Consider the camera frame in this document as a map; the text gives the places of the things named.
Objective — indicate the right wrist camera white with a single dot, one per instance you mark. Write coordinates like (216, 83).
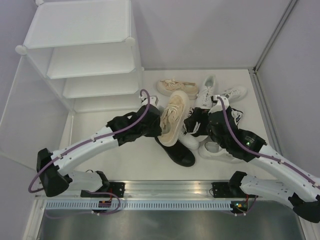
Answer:
(219, 103)

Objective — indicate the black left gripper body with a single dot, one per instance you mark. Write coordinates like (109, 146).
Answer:
(155, 122)

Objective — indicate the white sneaker rear middle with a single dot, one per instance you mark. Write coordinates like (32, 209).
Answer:
(206, 92)

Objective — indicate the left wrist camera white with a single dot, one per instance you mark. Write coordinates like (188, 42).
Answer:
(153, 100)

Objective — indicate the beige lace sneaker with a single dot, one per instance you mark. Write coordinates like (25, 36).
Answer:
(172, 118)
(167, 86)

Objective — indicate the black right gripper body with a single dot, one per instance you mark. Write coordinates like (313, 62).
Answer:
(197, 122)

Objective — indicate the black white sneaker right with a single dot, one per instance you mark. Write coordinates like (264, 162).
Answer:
(237, 115)

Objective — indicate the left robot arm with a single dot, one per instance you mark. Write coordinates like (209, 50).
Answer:
(56, 169)

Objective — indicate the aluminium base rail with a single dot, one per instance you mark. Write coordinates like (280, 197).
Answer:
(160, 188)

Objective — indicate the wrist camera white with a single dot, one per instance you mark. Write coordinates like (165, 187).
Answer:
(219, 103)
(153, 100)

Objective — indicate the aluminium corner frame post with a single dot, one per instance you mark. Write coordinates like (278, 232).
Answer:
(275, 34)

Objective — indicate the white plastic shoe cabinet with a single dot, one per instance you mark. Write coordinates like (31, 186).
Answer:
(87, 52)

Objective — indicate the beige lace sneaker lying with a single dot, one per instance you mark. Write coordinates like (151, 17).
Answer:
(167, 86)

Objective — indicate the white sneaker front right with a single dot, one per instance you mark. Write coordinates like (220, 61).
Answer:
(212, 151)

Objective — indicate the black canvas sneaker front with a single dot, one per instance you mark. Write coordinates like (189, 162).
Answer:
(179, 154)

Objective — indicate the white slotted cable duct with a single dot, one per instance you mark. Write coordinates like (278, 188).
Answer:
(207, 205)

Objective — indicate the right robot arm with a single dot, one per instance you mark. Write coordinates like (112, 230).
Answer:
(250, 147)

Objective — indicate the white sneaker near cabinet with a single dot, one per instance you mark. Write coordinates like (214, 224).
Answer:
(188, 140)

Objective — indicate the white sneaker rear right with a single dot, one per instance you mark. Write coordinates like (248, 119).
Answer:
(235, 93)

